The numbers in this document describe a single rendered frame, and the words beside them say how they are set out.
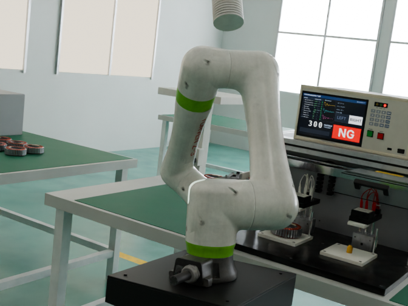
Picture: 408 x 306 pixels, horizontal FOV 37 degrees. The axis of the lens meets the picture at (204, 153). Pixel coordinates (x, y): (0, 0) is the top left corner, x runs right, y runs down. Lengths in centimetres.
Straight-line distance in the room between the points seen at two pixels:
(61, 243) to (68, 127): 500
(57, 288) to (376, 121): 146
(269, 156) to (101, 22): 630
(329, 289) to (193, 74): 77
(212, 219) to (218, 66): 44
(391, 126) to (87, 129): 595
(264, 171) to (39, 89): 575
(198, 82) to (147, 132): 703
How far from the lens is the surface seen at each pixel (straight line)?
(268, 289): 155
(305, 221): 237
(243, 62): 174
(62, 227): 264
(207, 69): 171
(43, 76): 723
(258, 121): 168
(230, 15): 326
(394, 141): 223
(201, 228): 154
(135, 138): 855
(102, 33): 783
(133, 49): 828
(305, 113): 234
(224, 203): 152
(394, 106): 222
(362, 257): 217
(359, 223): 219
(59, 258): 269
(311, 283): 198
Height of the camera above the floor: 138
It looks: 9 degrees down
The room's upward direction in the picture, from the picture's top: 7 degrees clockwise
